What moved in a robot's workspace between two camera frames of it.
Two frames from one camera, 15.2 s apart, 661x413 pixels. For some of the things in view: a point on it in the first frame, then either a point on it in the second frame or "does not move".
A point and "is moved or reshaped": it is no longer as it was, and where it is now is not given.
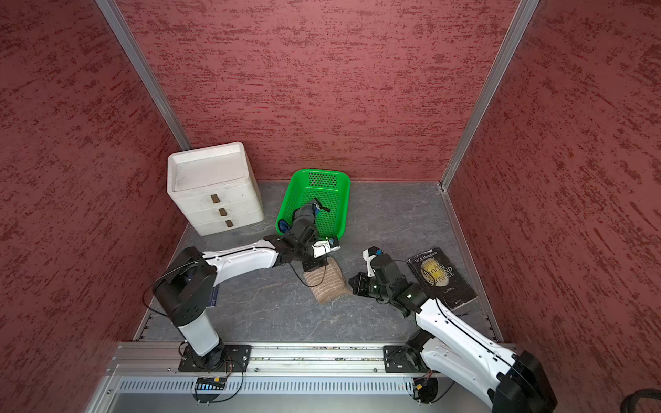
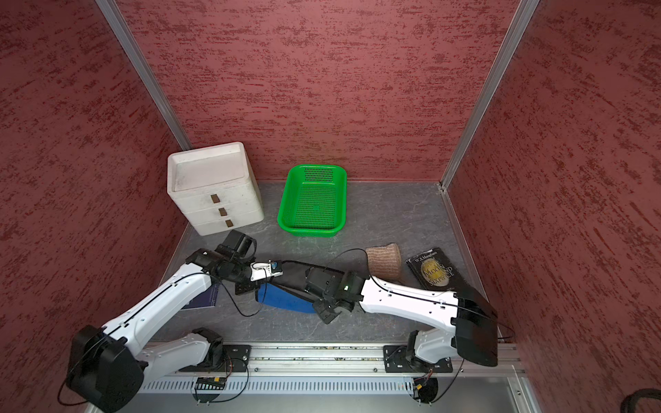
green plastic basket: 331,188 does not move
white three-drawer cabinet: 215,187 does not move
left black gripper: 313,263 to 240,288
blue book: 213,297 does not move
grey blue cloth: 302,218 to 289,290
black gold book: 438,276 does not move
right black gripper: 360,288 to 327,315
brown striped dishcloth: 329,283 is moved or reshaped
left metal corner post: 145,73 does not move
